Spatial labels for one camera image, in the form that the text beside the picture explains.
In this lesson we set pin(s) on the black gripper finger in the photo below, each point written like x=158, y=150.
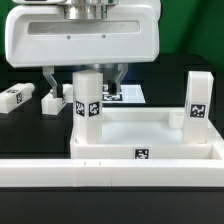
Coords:
x=118, y=74
x=48, y=72

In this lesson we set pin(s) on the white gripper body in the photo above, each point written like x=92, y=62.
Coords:
x=60, y=34

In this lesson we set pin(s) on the white desk top tray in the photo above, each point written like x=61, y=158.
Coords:
x=147, y=133

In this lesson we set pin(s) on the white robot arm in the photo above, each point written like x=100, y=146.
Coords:
x=86, y=8

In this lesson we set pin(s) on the fiducial marker sheet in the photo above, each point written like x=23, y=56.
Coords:
x=128, y=94

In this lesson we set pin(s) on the white L-shaped fence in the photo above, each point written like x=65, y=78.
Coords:
x=114, y=172

